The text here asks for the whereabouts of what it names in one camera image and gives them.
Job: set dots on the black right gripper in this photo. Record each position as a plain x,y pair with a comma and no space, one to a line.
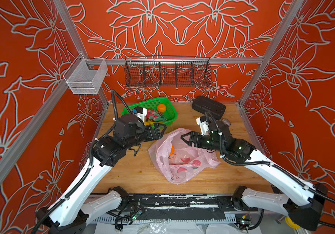
192,138

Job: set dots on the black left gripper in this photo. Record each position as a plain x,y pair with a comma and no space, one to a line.
158,133

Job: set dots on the red green dragon fruit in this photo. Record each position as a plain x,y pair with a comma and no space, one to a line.
155,116

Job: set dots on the orange fruit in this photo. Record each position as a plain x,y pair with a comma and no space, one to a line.
161,108
172,151

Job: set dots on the pink translucent plastic bag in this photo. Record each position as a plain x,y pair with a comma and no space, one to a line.
186,162

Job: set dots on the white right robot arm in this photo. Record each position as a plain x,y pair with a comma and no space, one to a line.
301,201

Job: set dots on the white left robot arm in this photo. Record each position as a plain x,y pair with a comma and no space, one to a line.
71,213

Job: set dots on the green plastic perforated basket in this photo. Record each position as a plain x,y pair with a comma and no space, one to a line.
171,114

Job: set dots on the silver metal fitting tool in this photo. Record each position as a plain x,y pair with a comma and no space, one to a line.
226,122

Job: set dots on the black plastic tool case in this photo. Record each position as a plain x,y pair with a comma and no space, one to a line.
204,104

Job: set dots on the yellow tape roll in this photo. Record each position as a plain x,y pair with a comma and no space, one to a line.
291,224

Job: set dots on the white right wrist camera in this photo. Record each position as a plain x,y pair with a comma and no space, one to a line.
202,122

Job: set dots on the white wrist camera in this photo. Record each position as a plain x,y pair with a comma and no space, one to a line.
202,122
140,112

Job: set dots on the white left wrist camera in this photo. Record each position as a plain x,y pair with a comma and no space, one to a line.
140,112

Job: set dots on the black wire wall basket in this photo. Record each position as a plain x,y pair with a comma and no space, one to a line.
167,71

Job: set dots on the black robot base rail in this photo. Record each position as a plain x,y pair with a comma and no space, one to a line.
198,208

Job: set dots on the white wire mesh basket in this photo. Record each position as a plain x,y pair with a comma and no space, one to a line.
85,76

